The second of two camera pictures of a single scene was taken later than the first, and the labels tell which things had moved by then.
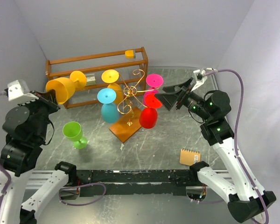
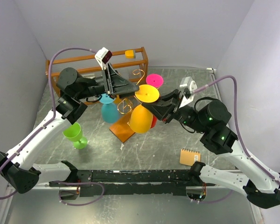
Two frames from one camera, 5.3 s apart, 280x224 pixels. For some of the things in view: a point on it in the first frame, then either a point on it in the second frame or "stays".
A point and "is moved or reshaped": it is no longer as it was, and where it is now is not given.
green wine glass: [73, 131] stays
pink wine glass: [153, 80] stays
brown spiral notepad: [189, 157] stays
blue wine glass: [109, 110] stays
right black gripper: [181, 97] -> [176, 105]
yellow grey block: [130, 54] stays
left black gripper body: [45, 100] -> [107, 82]
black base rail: [124, 183] stays
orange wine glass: [65, 87] is moved or reshaped
